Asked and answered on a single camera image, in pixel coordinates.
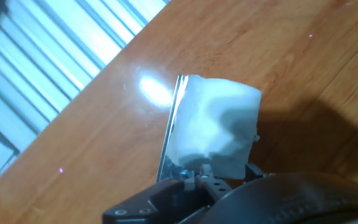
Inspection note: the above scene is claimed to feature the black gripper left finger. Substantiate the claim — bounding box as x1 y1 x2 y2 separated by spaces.
102 164 233 224

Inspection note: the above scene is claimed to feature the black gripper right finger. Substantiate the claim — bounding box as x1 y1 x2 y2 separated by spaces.
244 162 266 180

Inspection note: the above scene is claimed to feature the white paper roll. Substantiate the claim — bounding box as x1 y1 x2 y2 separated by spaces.
165 74 263 180

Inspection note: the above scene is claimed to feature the shiny metal roll holder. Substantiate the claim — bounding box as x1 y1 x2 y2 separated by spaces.
155 74 196 184

